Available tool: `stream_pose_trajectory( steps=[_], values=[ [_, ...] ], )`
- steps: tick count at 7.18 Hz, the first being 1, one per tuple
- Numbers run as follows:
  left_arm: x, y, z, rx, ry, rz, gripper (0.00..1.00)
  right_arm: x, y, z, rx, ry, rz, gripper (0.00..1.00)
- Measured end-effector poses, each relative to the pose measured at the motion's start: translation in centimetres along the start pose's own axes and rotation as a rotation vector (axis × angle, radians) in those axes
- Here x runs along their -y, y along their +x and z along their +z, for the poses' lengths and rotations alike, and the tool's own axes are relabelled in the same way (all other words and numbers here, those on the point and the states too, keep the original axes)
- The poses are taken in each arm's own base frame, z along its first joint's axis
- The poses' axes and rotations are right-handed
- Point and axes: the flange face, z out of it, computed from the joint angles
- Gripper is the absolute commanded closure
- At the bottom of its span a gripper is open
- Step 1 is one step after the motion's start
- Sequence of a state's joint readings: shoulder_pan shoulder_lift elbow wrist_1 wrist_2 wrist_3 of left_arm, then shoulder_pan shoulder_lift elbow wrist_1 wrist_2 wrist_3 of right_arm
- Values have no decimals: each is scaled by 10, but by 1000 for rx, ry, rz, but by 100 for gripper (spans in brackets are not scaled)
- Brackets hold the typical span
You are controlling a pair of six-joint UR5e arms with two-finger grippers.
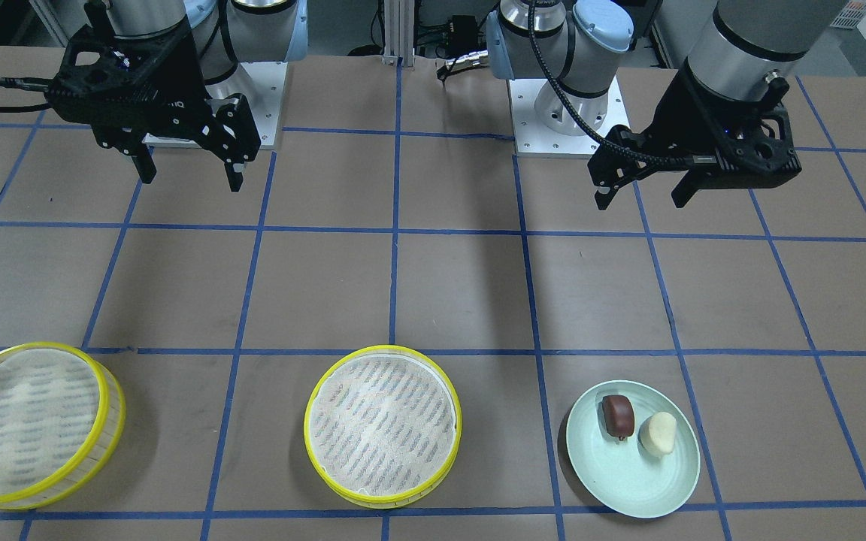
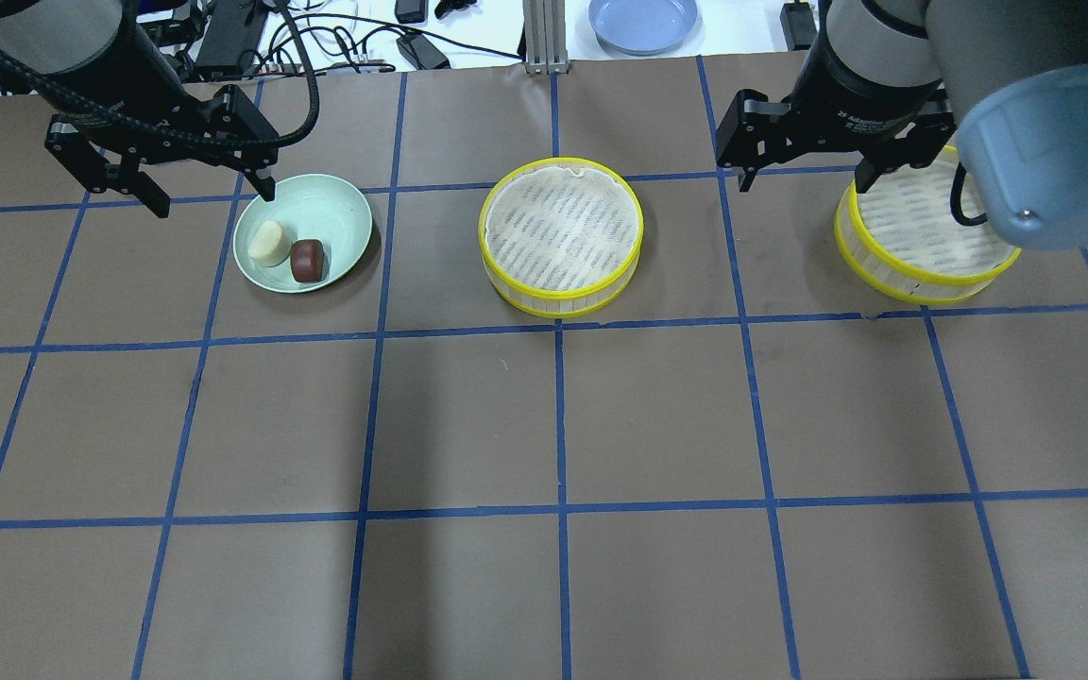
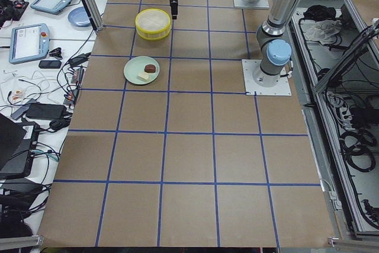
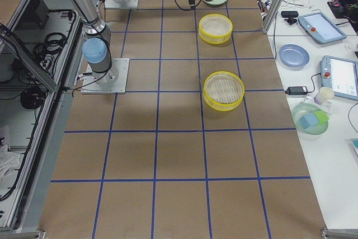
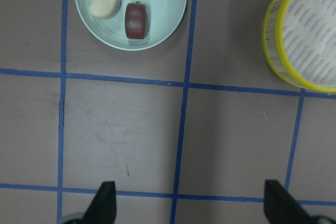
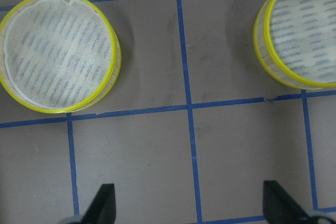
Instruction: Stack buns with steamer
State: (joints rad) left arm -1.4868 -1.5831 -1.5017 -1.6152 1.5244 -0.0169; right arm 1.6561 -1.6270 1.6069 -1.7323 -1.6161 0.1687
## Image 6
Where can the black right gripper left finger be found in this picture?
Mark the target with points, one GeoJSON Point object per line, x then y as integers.
{"type": "Point", "coordinates": [102, 208]}

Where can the yellow rimmed steamer basket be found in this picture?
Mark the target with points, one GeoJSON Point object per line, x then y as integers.
{"type": "Point", "coordinates": [294, 41]}
{"type": "Point", "coordinates": [58, 56]}

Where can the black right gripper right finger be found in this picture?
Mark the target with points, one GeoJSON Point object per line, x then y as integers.
{"type": "Point", "coordinates": [280, 208]}

